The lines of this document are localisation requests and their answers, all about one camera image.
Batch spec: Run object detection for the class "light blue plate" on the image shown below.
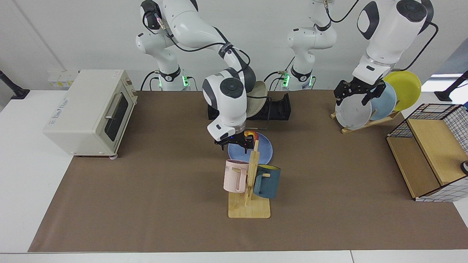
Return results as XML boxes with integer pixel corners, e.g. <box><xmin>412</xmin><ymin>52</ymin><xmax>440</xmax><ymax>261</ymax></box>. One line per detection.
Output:
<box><xmin>369</xmin><ymin>81</ymin><xmax>397</xmax><ymax>121</ymax></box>

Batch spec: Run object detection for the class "grey plate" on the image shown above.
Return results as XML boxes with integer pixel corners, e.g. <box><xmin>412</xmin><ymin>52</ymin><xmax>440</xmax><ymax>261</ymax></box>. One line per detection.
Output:
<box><xmin>335</xmin><ymin>89</ymin><xmax>372</xmax><ymax>130</ymax></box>

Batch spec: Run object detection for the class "wooden plate rack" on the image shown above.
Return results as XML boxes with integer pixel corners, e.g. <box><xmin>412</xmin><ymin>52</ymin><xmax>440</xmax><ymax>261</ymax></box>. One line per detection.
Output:
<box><xmin>330</xmin><ymin>99</ymin><xmax>401</xmax><ymax>134</ymax></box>

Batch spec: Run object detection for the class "yellow plate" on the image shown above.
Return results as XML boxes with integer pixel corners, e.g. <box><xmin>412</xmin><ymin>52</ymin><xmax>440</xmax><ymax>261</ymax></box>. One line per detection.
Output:
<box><xmin>383</xmin><ymin>70</ymin><xmax>422</xmax><ymax>111</ymax></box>

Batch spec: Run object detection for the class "beige plate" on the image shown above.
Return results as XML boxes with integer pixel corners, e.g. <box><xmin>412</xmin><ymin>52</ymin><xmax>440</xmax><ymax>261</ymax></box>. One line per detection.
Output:
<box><xmin>247</xmin><ymin>81</ymin><xmax>268</xmax><ymax>118</ymax></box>

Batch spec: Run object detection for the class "black dish rack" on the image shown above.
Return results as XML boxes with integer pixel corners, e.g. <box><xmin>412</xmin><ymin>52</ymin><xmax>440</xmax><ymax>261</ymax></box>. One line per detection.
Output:
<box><xmin>208</xmin><ymin>93</ymin><xmax>292</xmax><ymax>121</ymax></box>

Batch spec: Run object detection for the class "pink mug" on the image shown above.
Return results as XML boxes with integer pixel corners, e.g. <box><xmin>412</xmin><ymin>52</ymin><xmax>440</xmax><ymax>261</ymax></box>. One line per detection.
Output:
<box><xmin>223</xmin><ymin>159</ymin><xmax>250</xmax><ymax>193</ymax></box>

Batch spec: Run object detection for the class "dark teal mug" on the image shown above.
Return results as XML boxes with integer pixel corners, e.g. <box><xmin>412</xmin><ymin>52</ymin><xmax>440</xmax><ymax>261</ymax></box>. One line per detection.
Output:
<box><xmin>253</xmin><ymin>164</ymin><xmax>281</xmax><ymax>199</ymax></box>

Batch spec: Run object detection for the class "wooden cup stand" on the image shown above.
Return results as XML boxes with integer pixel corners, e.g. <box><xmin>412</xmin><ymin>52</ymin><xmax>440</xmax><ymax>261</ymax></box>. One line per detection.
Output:
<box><xmin>228</xmin><ymin>140</ymin><xmax>271</xmax><ymax>219</ymax></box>

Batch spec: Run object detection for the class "black clamp stand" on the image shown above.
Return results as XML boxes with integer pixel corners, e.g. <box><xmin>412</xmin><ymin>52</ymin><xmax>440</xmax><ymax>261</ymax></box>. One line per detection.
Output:
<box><xmin>434</xmin><ymin>70</ymin><xmax>468</xmax><ymax>102</ymax></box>
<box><xmin>0</xmin><ymin>70</ymin><xmax>30</xmax><ymax>100</ymax></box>

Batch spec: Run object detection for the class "brown table cloth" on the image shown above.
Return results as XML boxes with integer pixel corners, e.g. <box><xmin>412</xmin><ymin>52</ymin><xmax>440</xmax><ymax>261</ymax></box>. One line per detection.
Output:
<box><xmin>28</xmin><ymin>90</ymin><xmax>468</xmax><ymax>252</ymax></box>

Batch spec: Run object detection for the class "pale toaster oven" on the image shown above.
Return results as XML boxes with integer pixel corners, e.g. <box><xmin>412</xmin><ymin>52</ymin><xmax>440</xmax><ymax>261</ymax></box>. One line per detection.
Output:
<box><xmin>43</xmin><ymin>69</ymin><xmax>138</xmax><ymax>159</ymax></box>

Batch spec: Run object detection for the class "wire basket with wooden floor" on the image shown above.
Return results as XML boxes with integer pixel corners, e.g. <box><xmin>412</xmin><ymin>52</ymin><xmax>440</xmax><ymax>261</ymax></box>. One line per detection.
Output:
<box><xmin>386</xmin><ymin>103</ymin><xmax>468</xmax><ymax>202</ymax></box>

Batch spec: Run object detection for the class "white wall socket box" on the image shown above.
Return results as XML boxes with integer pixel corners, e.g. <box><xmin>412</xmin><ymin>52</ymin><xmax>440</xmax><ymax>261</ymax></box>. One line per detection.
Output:
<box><xmin>48</xmin><ymin>70</ymin><xmax>79</xmax><ymax>88</ymax></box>

